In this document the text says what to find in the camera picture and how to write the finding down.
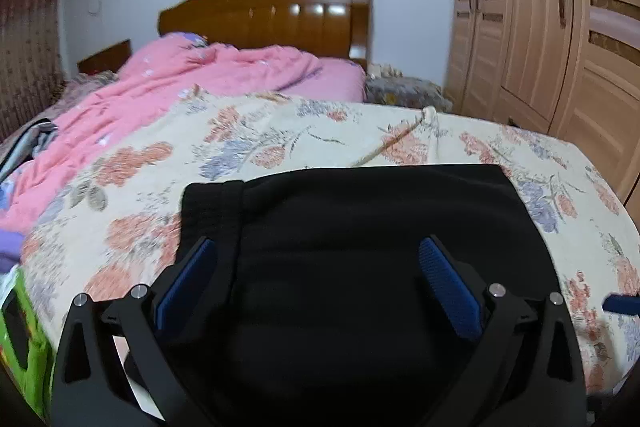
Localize floral bed sheet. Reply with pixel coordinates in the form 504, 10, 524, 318
20, 88, 640, 400

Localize pink blanket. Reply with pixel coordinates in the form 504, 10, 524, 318
0, 32, 327, 235

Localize pink pillow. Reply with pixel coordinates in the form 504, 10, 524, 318
277, 56, 367, 104

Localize brown wooden bedside cabinet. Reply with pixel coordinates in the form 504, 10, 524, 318
76, 39, 133, 76

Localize brown wooden headboard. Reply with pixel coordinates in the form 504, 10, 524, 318
158, 0, 375, 70

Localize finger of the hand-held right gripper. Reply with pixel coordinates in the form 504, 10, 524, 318
603, 292, 640, 317

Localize brown patterned curtain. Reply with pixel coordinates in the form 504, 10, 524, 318
0, 0, 67, 144

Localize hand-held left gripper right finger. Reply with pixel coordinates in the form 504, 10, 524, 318
418, 234, 587, 427

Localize striped grey cloth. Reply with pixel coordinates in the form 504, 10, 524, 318
0, 119, 59, 182

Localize thin stick with white tip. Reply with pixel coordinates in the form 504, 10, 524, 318
349, 106, 440, 169

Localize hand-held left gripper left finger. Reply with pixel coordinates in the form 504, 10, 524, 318
52, 236, 222, 427

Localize black pants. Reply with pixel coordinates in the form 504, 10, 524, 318
179, 164, 565, 427

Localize purple cloth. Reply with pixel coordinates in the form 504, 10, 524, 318
0, 229, 32, 277

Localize tan wooden wardrobe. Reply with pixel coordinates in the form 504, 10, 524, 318
442, 0, 640, 204

